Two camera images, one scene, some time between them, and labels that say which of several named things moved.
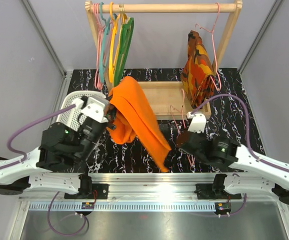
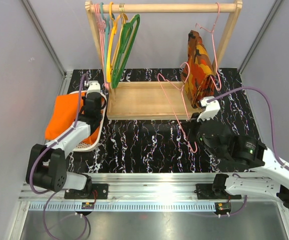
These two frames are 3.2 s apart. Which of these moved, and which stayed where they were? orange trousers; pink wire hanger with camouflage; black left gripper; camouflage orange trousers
Moved: orange trousers; black left gripper
Stayed: pink wire hanger with camouflage; camouflage orange trousers
